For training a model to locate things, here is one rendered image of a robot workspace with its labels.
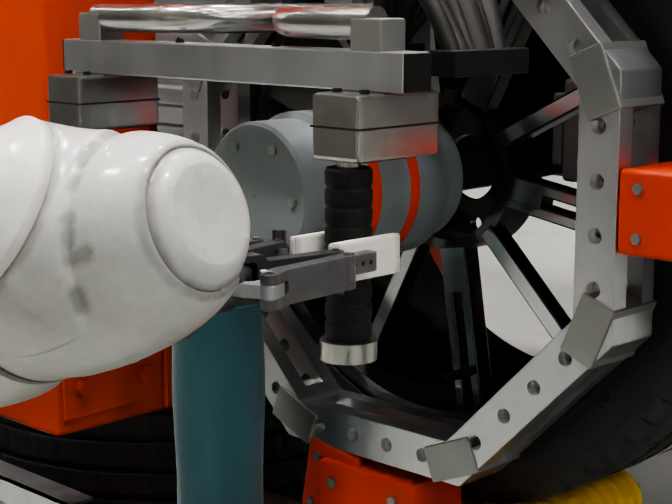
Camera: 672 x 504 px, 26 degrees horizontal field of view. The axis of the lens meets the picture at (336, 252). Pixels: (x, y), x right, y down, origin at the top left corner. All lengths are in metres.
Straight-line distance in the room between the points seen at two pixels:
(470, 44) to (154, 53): 0.29
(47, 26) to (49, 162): 0.93
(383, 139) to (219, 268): 0.39
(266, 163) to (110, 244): 0.56
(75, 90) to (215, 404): 0.32
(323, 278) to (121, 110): 0.40
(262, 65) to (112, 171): 0.49
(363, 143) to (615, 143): 0.23
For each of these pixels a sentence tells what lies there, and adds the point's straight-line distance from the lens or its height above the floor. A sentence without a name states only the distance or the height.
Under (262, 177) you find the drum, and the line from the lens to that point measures 1.24.
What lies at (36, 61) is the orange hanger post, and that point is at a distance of 1.64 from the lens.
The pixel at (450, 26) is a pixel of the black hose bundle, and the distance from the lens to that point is 1.11.
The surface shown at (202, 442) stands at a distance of 1.39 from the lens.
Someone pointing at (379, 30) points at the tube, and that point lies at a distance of 1.08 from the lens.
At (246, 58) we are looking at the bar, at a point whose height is 0.97.
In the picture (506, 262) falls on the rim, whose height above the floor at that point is 0.77.
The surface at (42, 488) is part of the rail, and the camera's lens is 1.94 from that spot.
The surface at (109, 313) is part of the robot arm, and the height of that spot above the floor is 0.87.
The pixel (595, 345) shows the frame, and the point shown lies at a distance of 1.21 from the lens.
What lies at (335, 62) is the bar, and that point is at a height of 0.97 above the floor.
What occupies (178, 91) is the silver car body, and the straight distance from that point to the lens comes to 2.26.
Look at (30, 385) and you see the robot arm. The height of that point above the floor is 0.81.
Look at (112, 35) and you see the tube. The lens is 1.34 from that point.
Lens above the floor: 1.03
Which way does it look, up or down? 10 degrees down
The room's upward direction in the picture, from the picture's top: straight up
